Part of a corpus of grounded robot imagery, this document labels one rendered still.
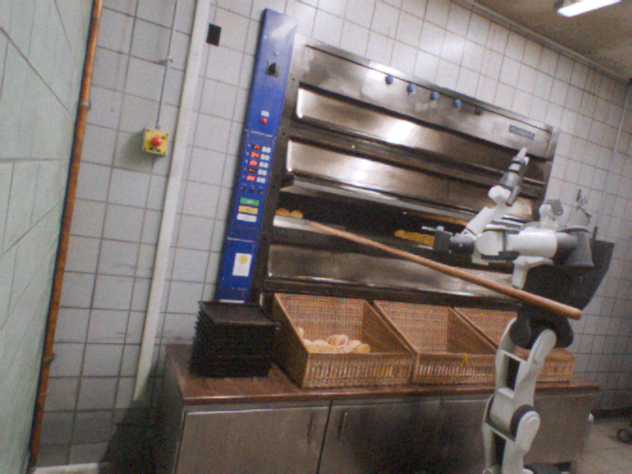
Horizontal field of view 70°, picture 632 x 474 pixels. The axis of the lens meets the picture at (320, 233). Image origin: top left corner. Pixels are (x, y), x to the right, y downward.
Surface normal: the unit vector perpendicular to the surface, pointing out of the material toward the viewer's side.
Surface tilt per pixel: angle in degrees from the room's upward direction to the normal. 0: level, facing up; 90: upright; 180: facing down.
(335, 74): 90
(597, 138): 90
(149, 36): 90
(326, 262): 70
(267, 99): 90
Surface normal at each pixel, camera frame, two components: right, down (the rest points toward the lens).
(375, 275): 0.47, -0.19
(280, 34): 0.43, 0.15
